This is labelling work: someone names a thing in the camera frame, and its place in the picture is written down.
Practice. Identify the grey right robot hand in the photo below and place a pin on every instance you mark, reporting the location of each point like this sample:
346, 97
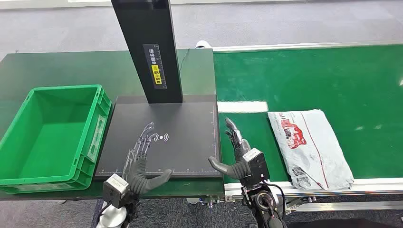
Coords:
240, 166

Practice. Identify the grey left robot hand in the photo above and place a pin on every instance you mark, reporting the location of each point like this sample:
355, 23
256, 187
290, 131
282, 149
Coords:
138, 176

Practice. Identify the grey red-printed mailer package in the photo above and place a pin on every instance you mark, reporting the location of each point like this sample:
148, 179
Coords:
311, 148

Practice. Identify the black inbound scanner machine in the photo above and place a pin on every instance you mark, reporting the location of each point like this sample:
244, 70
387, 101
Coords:
189, 151

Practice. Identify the green conveyor belt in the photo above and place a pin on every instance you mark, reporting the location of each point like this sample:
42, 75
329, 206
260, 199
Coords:
314, 78

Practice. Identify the green plastic crate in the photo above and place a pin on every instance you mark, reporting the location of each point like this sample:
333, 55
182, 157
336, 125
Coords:
50, 138

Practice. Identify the black yellow ruler label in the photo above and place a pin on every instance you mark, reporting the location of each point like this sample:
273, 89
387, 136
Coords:
156, 67

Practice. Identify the dark green table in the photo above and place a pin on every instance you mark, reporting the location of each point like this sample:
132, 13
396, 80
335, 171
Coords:
63, 69

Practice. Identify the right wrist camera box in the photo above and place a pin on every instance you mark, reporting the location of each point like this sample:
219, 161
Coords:
256, 166

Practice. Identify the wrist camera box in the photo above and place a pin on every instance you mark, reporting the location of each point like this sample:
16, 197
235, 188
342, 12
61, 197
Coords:
256, 166
115, 190

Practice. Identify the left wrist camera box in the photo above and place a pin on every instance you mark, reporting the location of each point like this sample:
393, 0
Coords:
115, 190

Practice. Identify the aluminium conveyor frame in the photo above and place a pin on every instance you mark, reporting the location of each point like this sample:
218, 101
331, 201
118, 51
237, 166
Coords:
377, 185

